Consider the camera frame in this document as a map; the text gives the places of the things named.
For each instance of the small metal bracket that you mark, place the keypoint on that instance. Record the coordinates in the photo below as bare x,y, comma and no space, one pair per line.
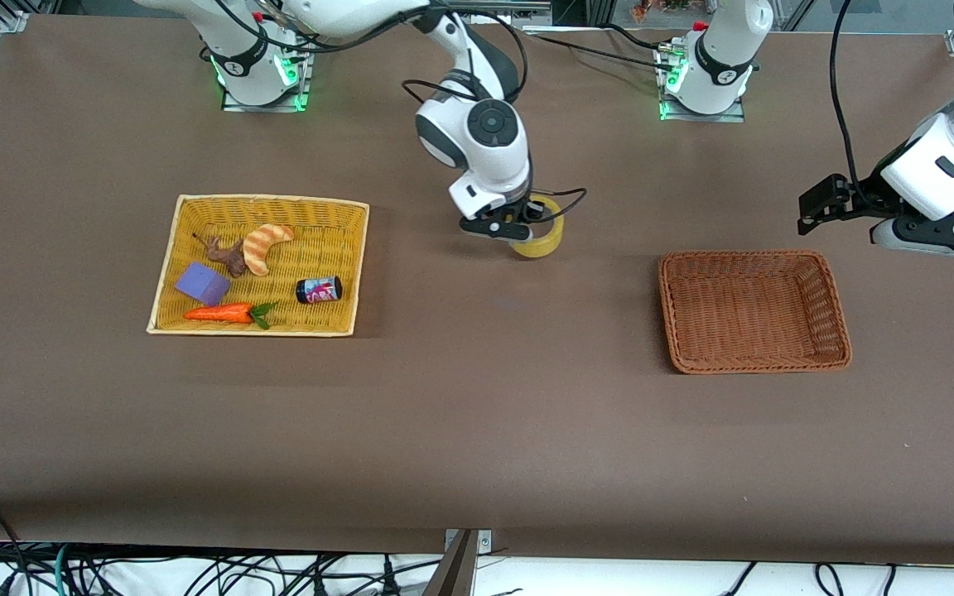
484,540

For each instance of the dark metal post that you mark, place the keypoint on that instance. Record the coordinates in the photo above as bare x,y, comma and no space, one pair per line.
454,575

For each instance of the purple foam cube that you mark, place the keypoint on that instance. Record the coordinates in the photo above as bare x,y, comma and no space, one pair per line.
202,283

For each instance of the yellow wicker tray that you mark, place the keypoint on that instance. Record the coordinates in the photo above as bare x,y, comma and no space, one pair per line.
320,248

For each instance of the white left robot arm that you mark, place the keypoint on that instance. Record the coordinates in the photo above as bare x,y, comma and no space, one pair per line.
941,165

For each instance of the toy croissant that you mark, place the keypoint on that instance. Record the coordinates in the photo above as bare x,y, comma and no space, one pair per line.
260,248

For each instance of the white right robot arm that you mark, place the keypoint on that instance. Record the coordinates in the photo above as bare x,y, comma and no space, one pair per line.
489,124

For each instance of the brown toy figure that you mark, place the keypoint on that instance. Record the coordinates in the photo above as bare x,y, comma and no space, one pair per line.
233,258

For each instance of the small black printed can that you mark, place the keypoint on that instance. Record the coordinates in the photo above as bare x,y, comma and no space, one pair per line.
320,290

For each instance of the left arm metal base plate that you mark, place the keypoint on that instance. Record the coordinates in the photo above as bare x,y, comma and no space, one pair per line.
705,117

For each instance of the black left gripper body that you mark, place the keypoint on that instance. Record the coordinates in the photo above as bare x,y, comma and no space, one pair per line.
860,201

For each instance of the yellow tape roll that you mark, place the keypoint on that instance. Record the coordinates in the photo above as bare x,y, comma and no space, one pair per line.
539,247

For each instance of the brown wicker basket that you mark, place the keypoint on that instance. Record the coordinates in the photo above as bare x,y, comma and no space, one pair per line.
750,314

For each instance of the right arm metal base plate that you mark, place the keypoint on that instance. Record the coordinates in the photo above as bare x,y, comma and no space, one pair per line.
266,106

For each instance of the orange background object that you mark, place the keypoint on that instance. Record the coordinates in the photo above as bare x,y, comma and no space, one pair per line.
651,10

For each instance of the orange toy carrot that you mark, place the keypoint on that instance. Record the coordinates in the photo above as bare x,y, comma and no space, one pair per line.
220,314

